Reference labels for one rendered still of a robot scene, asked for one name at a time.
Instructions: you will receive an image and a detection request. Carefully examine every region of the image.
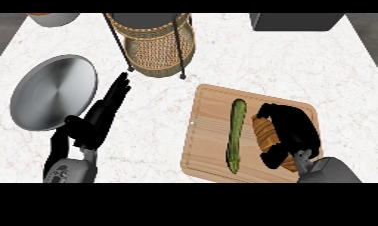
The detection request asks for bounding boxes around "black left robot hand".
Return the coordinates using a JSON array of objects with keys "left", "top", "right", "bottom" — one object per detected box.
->
[{"left": 64, "top": 71, "right": 133, "bottom": 151}]

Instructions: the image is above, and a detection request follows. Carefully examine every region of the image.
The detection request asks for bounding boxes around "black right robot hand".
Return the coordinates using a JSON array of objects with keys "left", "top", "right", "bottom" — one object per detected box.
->
[{"left": 256, "top": 102, "right": 322, "bottom": 170}]

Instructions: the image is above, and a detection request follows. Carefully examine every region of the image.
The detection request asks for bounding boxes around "brown croissant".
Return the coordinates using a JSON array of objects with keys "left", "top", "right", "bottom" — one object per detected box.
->
[{"left": 252, "top": 113, "right": 300, "bottom": 173}]

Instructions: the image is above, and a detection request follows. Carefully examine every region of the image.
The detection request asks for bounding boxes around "wooden cutting board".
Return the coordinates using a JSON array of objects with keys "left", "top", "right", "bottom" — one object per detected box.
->
[{"left": 181, "top": 83, "right": 325, "bottom": 184}]

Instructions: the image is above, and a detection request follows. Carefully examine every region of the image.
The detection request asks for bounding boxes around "wicker tiered basket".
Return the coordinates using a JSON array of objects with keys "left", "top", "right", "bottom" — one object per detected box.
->
[{"left": 102, "top": 13, "right": 197, "bottom": 80}]

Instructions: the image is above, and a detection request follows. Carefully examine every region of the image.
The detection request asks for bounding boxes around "round silver plate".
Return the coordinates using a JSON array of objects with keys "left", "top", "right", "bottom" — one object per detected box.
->
[{"left": 9, "top": 54, "right": 100, "bottom": 132}]

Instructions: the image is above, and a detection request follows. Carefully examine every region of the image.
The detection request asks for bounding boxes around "green cucumber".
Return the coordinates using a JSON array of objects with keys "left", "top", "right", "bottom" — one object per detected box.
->
[{"left": 225, "top": 98, "right": 249, "bottom": 175}]

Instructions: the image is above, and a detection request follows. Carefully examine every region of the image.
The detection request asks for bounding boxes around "grey bowl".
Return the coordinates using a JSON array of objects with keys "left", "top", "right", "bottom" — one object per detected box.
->
[{"left": 27, "top": 13, "right": 82, "bottom": 28}]

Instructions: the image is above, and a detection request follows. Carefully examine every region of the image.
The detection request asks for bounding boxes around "dark grey appliance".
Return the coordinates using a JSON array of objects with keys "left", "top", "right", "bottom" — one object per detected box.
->
[{"left": 249, "top": 13, "right": 346, "bottom": 32}]

